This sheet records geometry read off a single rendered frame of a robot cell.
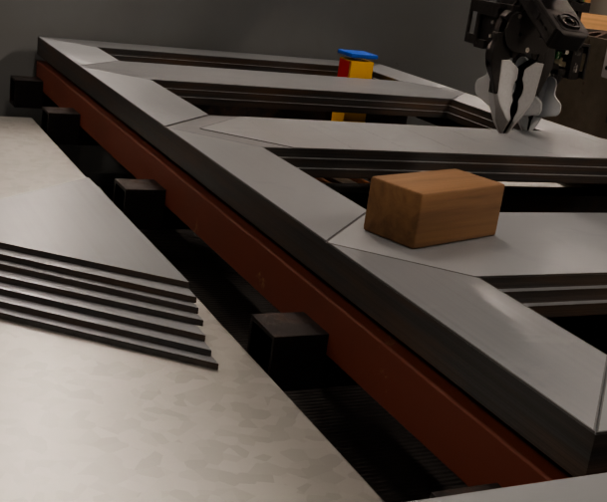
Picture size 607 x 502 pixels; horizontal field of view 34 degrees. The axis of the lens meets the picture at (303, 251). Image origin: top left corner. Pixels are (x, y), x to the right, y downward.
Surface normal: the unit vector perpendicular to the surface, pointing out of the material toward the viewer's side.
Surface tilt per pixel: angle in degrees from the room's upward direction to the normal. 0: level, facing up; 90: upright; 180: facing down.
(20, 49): 90
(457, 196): 90
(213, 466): 0
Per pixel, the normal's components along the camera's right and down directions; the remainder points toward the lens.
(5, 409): 0.13, -0.95
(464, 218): 0.68, 0.30
